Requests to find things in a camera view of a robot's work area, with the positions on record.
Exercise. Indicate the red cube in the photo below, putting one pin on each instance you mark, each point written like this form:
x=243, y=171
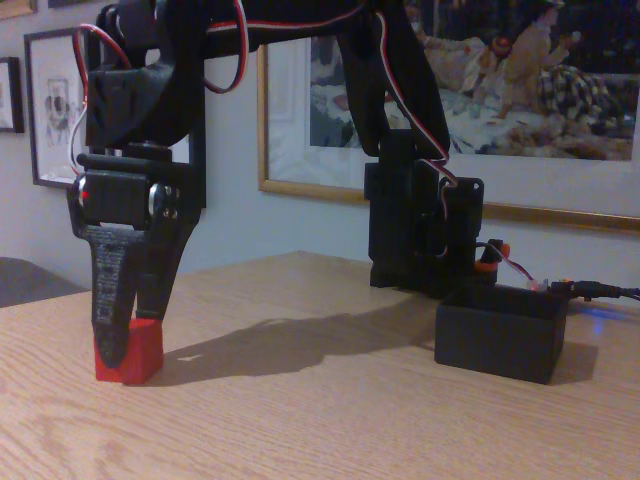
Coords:
x=145, y=352

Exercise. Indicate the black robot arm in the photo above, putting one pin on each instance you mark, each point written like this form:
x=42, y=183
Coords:
x=400, y=225

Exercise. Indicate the black box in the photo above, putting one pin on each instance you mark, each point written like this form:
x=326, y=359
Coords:
x=500, y=345

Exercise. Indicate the grey upholstered chair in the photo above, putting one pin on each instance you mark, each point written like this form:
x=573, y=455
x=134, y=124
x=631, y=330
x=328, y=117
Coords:
x=30, y=282

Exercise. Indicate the black framed figure drawing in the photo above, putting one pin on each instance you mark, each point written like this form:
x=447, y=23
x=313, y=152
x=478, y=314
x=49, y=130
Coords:
x=202, y=115

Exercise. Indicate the black framed elephant drawing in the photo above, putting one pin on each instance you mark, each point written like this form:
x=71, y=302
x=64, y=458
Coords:
x=55, y=75

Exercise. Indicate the small black framed picture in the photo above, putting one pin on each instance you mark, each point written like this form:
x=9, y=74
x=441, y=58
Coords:
x=7, y=95

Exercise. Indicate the orange black table clamp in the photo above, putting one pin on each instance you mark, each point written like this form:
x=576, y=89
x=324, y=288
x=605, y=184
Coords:
x=489, y=262

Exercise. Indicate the small controller board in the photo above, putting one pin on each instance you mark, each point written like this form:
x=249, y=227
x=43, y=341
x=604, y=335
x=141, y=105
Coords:
x=537, y=286

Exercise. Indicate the large gold framed painting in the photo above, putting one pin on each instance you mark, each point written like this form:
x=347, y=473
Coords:
x=565, y=100

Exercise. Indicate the dark picture frame edge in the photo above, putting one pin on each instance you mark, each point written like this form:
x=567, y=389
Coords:
x=70, y=2

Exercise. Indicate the gold picture frame corner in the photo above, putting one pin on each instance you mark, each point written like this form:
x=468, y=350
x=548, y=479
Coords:
x=17, y=7

